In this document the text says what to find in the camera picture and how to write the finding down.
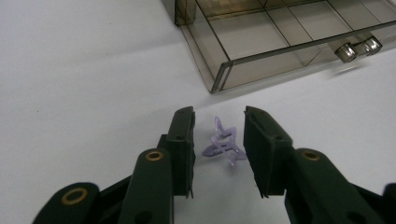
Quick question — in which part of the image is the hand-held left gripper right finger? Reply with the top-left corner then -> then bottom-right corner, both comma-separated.
243,105 -> 387,224

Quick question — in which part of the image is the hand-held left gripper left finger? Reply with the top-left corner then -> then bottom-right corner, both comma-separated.
118,105 -> 196,224

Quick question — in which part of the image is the purple star hair clip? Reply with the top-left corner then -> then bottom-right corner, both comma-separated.
202,116 -> 248,169

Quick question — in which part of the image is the smoked clear drawer box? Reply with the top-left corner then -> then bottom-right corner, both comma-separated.
161,0 -> 396,27

